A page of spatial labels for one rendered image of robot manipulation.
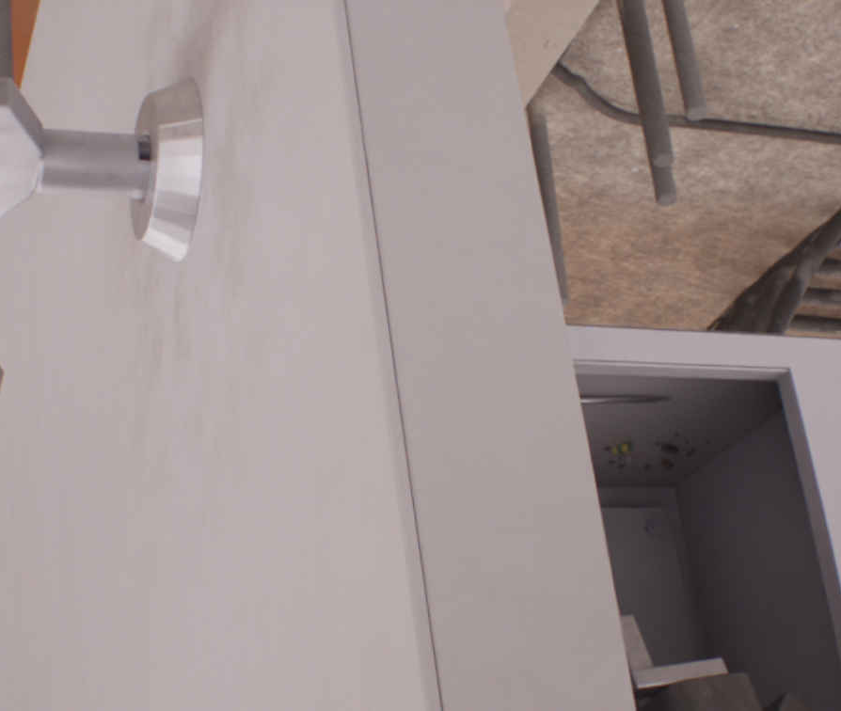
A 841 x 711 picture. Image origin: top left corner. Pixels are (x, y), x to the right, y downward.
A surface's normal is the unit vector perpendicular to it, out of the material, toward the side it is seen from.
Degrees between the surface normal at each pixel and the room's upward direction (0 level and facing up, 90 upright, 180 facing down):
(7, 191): 0
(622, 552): 90
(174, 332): 90
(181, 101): 106
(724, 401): 0
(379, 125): 90
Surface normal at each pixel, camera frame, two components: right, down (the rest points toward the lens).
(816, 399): 0.36, -0.43
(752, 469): -0.92, -0.04
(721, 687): 0.39, -0.62
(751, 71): 0.13, 0.91
